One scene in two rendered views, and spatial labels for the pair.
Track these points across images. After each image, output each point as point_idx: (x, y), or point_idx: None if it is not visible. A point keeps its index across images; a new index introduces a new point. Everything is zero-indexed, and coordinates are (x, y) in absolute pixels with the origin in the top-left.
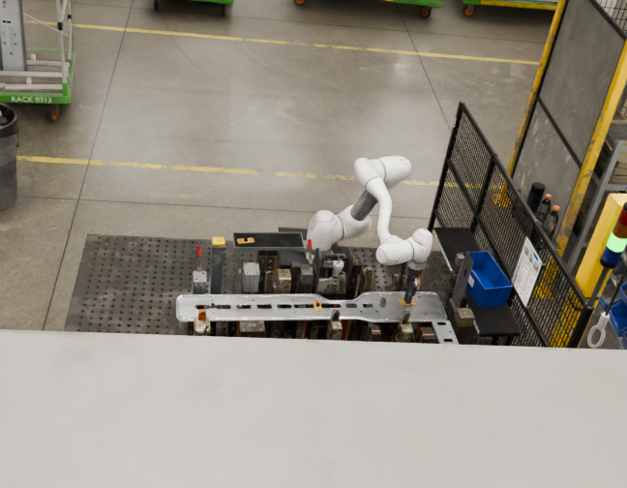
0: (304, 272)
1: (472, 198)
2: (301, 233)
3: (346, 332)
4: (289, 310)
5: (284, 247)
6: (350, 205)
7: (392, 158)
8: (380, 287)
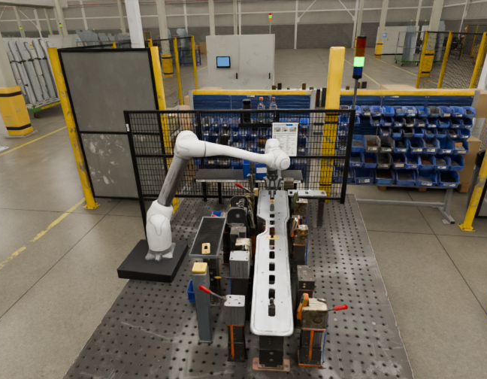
0: (243, 231)
1: None
2: (205, 216)
3: None
4: (277, 252)
5: (223, 226)
6: (153, 203)
7: (186, 131)
8: None
